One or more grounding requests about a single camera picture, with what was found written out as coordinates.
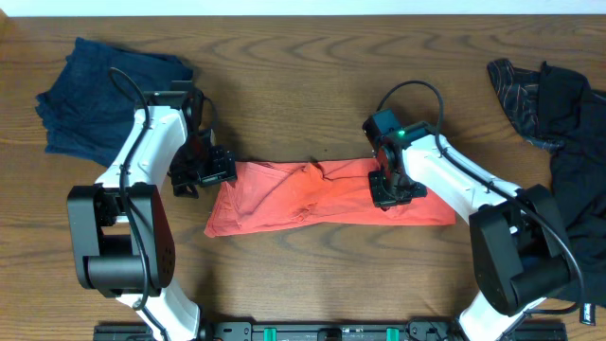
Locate orange printed t-shirt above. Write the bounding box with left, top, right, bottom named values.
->
left=205, top=158, right=456, bottom=238

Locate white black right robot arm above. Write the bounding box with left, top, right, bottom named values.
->
left=363, top=112, right=579, bottom=340

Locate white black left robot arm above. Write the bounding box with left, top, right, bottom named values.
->
left=67, top=88, right=237, bottom=340

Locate black clothes pile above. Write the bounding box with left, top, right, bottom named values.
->
left=487, top=59, right=605, bottom=306

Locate folded navy blue garment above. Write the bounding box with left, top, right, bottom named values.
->
left=35, top=38, right=193, bottom=167

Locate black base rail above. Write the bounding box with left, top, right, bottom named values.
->
left=93, top=321, right=568, bottom=341

